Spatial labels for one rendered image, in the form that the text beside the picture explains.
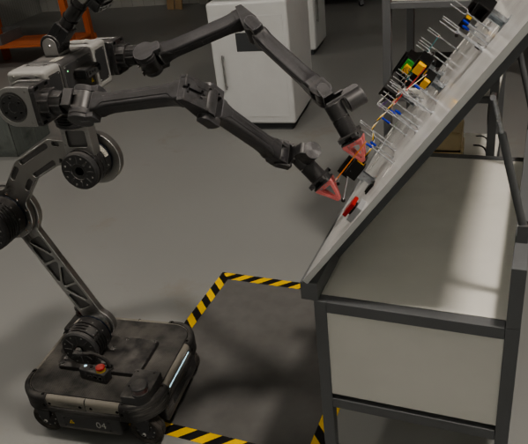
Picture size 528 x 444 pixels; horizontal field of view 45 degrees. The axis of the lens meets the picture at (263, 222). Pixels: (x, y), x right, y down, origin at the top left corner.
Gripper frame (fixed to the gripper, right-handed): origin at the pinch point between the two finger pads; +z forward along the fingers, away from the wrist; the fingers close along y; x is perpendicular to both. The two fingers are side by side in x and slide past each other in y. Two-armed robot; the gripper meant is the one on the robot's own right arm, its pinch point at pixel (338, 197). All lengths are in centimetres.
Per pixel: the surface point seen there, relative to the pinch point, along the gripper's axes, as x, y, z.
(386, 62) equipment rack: -26, 92, -19
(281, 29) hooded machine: 50, 313, -89
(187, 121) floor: 181, 350, -101
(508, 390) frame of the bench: -5, -26, 73
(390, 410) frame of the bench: 32, -19, 62
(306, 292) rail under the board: 20.6, -23.2, 12.6
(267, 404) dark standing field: 95, 20, 49
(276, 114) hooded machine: 106, 324, -46
